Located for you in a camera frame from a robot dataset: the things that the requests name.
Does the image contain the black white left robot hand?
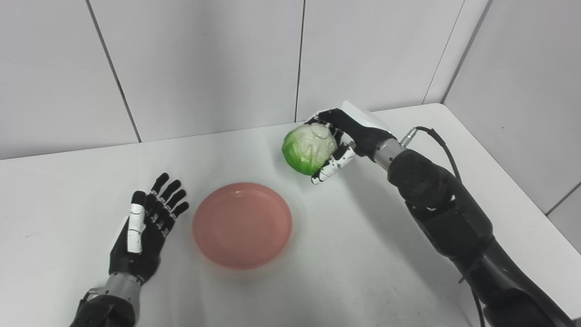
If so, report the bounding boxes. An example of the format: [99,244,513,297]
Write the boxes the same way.
[108,173,190,284]

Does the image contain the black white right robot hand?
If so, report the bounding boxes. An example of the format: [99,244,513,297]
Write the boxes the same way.
[305,100,395,185]

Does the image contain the green white cabbage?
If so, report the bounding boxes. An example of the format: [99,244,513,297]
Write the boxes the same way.
[281,123,339,176]

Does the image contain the pink round plate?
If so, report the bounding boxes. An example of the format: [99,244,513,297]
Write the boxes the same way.
[192,182,293,271]

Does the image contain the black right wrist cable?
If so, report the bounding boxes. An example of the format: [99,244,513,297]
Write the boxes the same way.
[399,126,486,327]

